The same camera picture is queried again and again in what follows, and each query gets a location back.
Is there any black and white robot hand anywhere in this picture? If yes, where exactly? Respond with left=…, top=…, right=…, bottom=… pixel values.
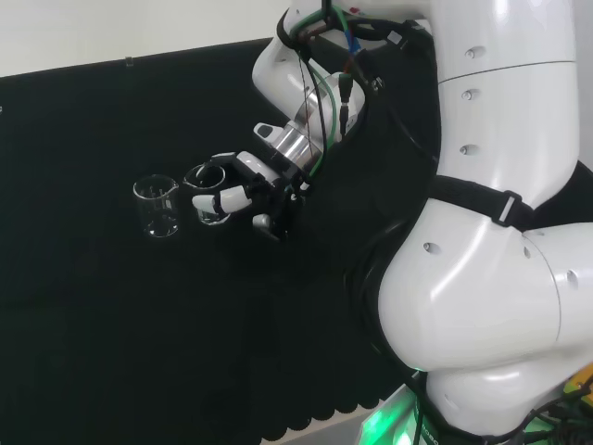
left=191, top=150, right=310, bottom=243

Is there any clear glass beaker with print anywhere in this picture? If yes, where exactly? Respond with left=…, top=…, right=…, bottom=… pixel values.
left=132, top=173, right=181, bottom=239
left=183, top=163, right=229, bottom=227

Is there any black bench cloth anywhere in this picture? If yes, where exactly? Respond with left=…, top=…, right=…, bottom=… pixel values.
left=0, top=36, right=441, bottom=445

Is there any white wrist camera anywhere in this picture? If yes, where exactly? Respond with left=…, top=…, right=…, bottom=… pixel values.
left=252, top=121, right=283, bottom=144

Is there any green cable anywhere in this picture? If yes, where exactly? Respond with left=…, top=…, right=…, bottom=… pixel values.
left=303, top=6, right=360, bottom=180

